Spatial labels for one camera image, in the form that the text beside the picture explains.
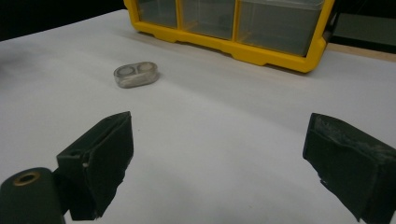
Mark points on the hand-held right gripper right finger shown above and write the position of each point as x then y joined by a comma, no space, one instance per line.
351,168

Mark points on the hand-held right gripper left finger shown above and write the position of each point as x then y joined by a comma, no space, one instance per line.
99,165

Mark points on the yellow drawer organizer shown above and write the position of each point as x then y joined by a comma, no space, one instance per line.
236,29

